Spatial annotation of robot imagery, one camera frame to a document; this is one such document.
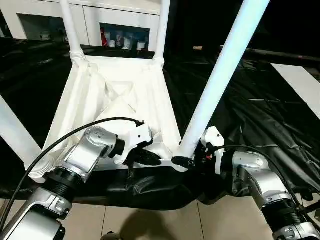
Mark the white plastic table top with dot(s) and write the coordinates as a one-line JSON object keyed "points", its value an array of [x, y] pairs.
{"points": [[140, 87]]}

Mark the white plastic table leg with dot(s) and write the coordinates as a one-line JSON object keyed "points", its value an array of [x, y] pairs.
{"points": [[71, 30], [225, 62], [161, 30], [15, 130]]}

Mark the black plastic mat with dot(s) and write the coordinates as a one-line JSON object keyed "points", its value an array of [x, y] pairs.
{"points": [[262, 125]]}

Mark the small yellow label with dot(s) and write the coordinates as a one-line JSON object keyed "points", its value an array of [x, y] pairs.
{"points": [[198, 47]]}

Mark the black stand bar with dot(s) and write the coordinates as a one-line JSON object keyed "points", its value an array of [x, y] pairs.
{"points": [[312, 206]]}

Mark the white board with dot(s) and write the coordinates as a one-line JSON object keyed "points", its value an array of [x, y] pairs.
{"points": [[300, 80]]}

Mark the red item in cabinet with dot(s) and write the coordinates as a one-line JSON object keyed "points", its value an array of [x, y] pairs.
{"points": [[103, 37]]}

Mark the dark cabinet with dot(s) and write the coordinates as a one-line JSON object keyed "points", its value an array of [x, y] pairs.
{"points": [[200, 20]]}

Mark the white cabinet with glass doors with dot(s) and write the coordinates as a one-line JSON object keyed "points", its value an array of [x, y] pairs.
{"points": [[90, 25]]}

